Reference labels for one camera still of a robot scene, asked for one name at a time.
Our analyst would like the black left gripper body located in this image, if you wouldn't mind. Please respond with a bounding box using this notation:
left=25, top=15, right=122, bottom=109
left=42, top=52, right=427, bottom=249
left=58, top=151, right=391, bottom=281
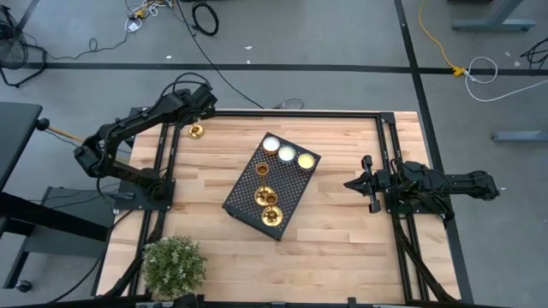
left=170, top=84, right=218, bottom=123

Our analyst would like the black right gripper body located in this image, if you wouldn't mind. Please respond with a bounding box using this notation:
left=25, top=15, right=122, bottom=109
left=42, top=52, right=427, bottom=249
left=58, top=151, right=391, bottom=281
left=361, top=154, right=392, bottom=215

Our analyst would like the cream wax tin candle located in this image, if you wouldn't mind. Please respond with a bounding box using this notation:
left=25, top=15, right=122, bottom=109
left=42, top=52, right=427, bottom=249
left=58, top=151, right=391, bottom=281
left=296, top=151, right=317, bottom=171
left=277, top=144, right=297, bottom=164

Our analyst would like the white wax tin candle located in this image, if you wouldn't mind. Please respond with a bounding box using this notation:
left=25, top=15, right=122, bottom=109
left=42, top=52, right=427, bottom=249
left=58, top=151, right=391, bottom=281
left=261, top=134, right=283, bottom=155

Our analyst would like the tall gold candlestick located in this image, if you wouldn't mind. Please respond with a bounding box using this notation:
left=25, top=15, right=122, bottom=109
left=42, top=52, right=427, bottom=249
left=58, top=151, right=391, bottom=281
left=260, top=191, right=284, bottom=228
left=253, top=161, right=275, bottom=208

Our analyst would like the black perforated metal shelf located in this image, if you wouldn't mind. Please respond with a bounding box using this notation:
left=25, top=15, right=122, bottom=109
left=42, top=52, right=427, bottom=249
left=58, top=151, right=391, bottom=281
left=221, top=131, right=322, bottom=242

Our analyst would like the yellow pole with black knob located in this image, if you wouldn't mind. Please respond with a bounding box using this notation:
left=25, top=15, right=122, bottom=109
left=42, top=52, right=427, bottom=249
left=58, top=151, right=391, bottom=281
left=36, top=118, right=85, bottom=142

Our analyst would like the grey desk foot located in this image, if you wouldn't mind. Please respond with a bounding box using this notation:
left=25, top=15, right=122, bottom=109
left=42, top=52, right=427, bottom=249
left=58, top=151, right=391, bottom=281
left=491, top=130, right=548, bottom=143
left=451, top=0, right=537, bottom=33

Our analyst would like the green potted plant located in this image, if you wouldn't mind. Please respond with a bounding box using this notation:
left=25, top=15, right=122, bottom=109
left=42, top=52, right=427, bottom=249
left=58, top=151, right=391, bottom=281
left=140, top=234, right=209, bottom=301

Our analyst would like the black desk top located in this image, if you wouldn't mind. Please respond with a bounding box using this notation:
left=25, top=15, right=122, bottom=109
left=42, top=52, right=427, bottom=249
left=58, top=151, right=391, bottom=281
left=0, top=101, right=44, bottom=192

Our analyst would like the black desk beam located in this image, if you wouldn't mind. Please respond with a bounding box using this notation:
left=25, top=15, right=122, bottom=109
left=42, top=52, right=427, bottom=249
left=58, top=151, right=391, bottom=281
left=0, top=191, right=111, bottom=243

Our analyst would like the black floor fan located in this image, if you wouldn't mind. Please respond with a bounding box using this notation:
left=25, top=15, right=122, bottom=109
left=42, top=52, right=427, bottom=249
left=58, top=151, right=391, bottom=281
left=0, top=4, right=48, bottom=89

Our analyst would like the grey stand base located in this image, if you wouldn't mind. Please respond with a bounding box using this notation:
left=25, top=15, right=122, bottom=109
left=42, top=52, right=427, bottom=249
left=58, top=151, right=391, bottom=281
left=23, top=186, right=117, bottom=260

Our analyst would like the long black floor cable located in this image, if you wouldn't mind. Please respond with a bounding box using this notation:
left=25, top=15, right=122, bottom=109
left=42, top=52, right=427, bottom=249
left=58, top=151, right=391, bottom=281
left=175, top=0, right=265, bottom=110

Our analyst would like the coiled black cable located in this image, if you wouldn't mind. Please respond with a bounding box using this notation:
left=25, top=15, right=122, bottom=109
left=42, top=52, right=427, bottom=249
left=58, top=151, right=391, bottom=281
left=191, top=1, right=220, bottom=38

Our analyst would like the black aluminium table frame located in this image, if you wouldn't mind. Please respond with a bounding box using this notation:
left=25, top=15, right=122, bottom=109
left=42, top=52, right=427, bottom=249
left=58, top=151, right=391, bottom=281
left=123, top=106, right=432, bottom=303

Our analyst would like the white floor cable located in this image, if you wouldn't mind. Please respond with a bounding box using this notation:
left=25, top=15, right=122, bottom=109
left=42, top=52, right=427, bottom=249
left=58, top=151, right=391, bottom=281
left=464, top=56, right=548, bottom=104

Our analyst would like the yellow extension cable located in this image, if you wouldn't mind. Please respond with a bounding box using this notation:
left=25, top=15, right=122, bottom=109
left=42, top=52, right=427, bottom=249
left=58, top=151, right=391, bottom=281
left=417, top=0, right=468, bottom=78

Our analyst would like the black cable bundle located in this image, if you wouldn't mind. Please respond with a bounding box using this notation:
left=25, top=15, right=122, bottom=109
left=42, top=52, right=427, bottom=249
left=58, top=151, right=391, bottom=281
left=520, top=36, right=548, bottom=72

